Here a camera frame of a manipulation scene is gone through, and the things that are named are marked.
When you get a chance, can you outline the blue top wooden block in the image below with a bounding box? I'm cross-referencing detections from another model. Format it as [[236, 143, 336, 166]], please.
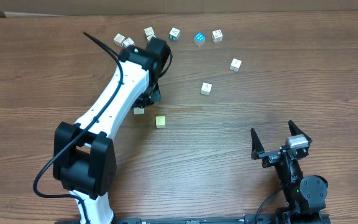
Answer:
[[193, 32, 206, 47]]

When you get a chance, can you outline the blue sided front block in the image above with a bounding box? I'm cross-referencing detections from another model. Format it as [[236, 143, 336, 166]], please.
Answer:
[[201, 82, 212, 96]]

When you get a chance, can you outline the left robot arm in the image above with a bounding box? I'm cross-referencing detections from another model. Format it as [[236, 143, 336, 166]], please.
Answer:
[[53, 37, 172, 223]]

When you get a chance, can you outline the plain wooden block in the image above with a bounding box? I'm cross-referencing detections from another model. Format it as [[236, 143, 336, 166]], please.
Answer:
[[122, 37, 135, 48], [144, 27, 154, 37], [113, 33, 126, 47], [212, 29, 223, 43]]

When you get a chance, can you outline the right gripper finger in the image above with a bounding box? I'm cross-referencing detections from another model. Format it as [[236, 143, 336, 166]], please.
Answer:
[[288, 120, 312, 143], [250, 128, 265, 160]]

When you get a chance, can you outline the yellow top wooden block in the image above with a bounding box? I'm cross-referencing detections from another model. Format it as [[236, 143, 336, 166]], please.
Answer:
[[155, 116, 166, 128]]

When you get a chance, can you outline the plain wooden block far left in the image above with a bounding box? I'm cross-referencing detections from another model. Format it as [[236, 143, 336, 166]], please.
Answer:
[[113, 33, 126, 47]]

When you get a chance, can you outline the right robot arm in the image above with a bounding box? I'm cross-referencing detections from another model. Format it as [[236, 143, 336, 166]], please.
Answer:
[[246, 120, 330, 224]]

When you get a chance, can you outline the cardboard back wall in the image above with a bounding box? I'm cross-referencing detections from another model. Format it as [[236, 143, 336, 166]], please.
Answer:
[[0, 0, 358, 17]]

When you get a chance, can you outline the plain block far right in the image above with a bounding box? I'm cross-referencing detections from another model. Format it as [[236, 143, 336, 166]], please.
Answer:
[[229, 58, 242, 72]]

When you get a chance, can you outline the blue X wooden block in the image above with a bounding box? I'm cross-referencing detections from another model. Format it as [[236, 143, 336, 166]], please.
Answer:
[[147, 34, 156, 42]]

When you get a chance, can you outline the green L wooden block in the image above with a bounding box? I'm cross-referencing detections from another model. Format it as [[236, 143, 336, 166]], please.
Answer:
[[133, 107, 145, 114]]

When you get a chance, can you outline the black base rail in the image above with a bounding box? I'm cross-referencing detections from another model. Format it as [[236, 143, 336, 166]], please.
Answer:
[[55, 214, 331, 224]]

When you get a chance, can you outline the teal sided wooden block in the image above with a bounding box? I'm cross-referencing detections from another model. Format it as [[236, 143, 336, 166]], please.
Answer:
[[169, 27, 180, 42]]

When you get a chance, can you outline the plain wooden block top right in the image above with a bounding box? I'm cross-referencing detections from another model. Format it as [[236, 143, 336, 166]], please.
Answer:
[[212, 29, 223, 43]]

